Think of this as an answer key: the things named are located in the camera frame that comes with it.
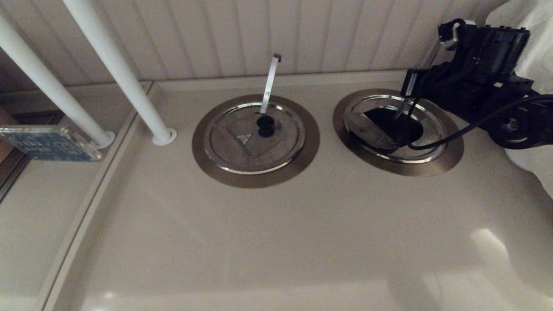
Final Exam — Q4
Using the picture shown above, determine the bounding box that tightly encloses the white cloth cover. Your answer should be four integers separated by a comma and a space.
486, 0, 553, 199

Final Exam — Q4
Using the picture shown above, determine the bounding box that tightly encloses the white pole base flange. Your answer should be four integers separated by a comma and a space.
89, 131, 116, 149
152, 127, 178, 146

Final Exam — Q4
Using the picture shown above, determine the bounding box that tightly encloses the white round pole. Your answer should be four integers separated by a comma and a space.
0, 13, 108, 145
63, 0, 171, 140

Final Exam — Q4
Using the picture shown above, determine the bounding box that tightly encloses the blue acrylic sign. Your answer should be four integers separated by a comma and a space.
0, 124, 103, 162

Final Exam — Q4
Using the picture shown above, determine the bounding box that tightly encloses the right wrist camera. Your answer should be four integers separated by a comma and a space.
439, 19, 476, 48

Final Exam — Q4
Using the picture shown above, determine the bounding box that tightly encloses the black cable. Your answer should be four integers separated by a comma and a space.
404, 94, 553, 151

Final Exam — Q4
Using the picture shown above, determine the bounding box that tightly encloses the brushed metal well ring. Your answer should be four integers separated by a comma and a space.
192, 94, 321, 189
333, 89, 464, 177

